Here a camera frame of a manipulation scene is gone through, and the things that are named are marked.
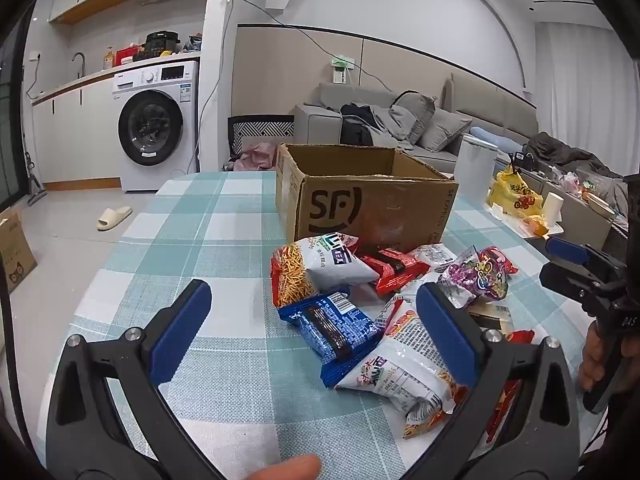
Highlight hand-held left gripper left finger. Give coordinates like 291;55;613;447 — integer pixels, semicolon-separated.
46;279;227;480

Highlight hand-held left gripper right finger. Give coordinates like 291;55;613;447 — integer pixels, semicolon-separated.
416;282;601;480

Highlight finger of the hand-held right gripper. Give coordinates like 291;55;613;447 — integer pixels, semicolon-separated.
545;236;627;282
539;262;609;318

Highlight brown tan snack packet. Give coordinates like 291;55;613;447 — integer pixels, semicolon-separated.
467;300;513;337

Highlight purple candy packet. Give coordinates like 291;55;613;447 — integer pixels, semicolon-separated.
437;246;518;311

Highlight white orange noodle snack packet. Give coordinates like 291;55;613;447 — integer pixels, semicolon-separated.
334;296;471;441
270;234;380;308

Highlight white red-edged snack packet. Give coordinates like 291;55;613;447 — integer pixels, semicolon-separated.
410;244;458;273

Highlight red black snack packet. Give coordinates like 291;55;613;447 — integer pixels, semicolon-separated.
357;247;431;297
486;330;537;443

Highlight blue snack packet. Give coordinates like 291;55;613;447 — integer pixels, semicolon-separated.
278;290;388;388

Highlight brown cardboard box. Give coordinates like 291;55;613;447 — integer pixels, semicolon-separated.
275;143;459;253

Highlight person's right hand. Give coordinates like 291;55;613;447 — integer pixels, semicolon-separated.
578;317;606;392

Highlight person's left hand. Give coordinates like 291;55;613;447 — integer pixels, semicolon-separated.
248;454;322;480

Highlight white paper roll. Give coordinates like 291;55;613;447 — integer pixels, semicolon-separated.
542;191;566;226

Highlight yellow plastic bag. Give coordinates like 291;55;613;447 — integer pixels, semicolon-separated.
488;165;544;218

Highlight dark grey blanket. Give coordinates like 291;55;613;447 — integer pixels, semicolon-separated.
525;131;626;181

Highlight teal checked tablecloth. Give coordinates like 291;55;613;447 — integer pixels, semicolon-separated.
74;170;608;480

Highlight white trash bin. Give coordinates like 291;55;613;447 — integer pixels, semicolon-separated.
456;134;500;206

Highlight beige slipper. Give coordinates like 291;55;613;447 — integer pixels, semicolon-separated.
97;206;133;232

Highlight light blue pillow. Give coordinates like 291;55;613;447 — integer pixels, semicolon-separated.
470;126;521;153

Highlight grey sofa pillow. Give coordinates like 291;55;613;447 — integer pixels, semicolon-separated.
392;91;437;146
419;108;473;153

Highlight printed cardboard floor box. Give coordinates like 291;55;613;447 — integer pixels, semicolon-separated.
0;205;38;295

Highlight pink cloth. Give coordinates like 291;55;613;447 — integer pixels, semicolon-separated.
232;142;278;173

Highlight white washing machine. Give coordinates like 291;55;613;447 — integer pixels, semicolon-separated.
111;60;201;193

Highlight stick vacuum cleaner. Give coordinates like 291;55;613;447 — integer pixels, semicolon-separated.
22;152;48;206

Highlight black white patterned basket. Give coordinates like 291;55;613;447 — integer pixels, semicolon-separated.
227;115;296;163

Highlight white lower kitchen cabinet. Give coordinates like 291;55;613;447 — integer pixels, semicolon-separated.
31;79;123;184

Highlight dark clothes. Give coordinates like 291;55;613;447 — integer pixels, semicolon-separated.
340;102;383;147

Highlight grey sofa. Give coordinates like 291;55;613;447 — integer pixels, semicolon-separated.
292;74;640;196

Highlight dark glass door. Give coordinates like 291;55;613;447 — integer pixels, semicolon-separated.
0;10;31;211

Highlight black pressure cooker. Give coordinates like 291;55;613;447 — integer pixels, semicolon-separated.
145;31;181;58

